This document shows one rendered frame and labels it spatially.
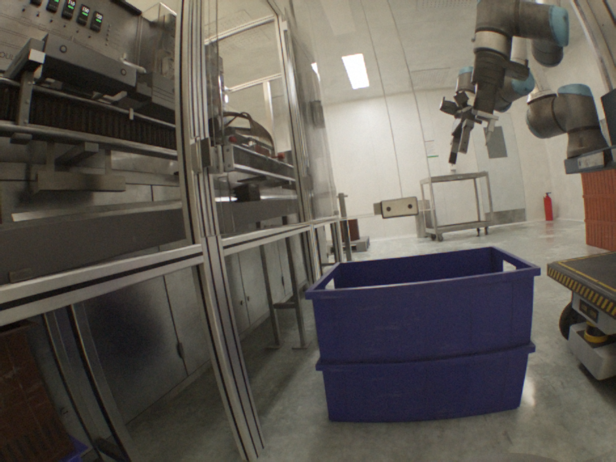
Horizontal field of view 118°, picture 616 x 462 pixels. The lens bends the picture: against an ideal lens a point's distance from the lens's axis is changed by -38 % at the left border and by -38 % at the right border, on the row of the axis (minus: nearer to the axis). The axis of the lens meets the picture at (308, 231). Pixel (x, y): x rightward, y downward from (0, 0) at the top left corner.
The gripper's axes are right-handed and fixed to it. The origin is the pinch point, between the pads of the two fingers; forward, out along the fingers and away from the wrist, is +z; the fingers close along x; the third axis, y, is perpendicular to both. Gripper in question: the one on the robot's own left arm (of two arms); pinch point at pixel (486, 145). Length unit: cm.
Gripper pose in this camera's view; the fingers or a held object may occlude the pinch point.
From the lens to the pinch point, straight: 70.6
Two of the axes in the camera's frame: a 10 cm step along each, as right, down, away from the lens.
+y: -8.6, -3.1, 4.0
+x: -4.7, 2.2, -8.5
